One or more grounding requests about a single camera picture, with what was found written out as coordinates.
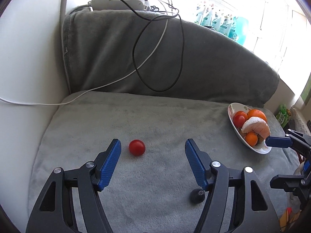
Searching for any small tangerine with stem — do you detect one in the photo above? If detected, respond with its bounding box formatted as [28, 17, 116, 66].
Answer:
[245, 131, 258, 147]

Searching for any peeled pomelo segment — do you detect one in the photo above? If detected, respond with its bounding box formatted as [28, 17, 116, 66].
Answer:
[241, 117, 270, 139]

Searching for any large red tomato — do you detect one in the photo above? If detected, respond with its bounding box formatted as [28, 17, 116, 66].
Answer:
[233, 115, 246, 129]

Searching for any brown kiwi fruit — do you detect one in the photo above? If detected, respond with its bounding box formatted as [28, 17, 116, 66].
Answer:
[257, 135, 264, 144]

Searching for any green snack packet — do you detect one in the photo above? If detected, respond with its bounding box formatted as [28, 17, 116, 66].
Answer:
[276, 104, 292, 128]

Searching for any small red cherry tomato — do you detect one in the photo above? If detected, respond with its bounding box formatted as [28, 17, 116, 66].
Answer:
[129, 139, 145, 156]

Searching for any dark plum on blanket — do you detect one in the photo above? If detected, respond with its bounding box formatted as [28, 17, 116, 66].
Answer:
[189, 188, 206, 205]

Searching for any large orange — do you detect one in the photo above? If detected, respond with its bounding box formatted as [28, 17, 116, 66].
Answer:
[247, 109, 268, 123]

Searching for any floral white plate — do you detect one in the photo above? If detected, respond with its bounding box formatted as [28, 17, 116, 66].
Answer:
[228, 103, 272, 155]

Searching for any grey sofa blanket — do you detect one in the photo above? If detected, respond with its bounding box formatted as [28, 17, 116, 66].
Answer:
[28, 9, 299, 232]

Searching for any teal bottle pack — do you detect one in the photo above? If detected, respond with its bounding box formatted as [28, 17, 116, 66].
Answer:
[194, 1, 249, 46]

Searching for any white power strip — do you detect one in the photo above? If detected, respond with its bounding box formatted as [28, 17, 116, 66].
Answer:
[90, 0, 148, 11]

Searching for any white cable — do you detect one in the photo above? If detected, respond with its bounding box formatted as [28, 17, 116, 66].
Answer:
[0, 18, 169, 106]

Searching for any black cable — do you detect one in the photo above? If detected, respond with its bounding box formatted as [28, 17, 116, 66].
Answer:
[112, 0, 185, 92]

